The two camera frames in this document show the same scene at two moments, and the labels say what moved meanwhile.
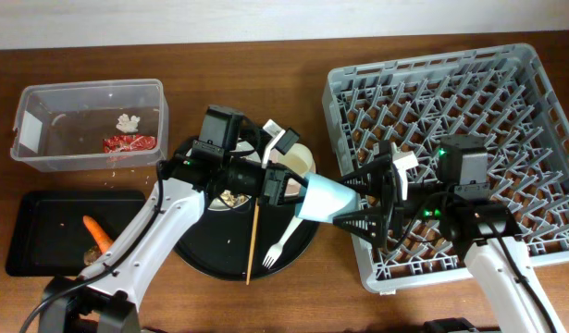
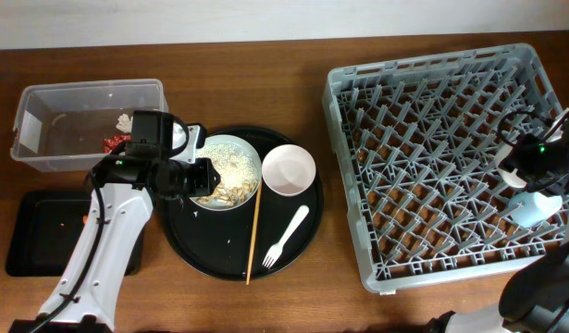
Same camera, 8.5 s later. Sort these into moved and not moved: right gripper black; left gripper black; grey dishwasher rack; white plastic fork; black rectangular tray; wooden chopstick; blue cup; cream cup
Moved: left gripper black; right gripper black; blue cup; cream cup
Not moved: white plastic fork; grey dishwasher rack; wooden chopstick; black rectangular tray
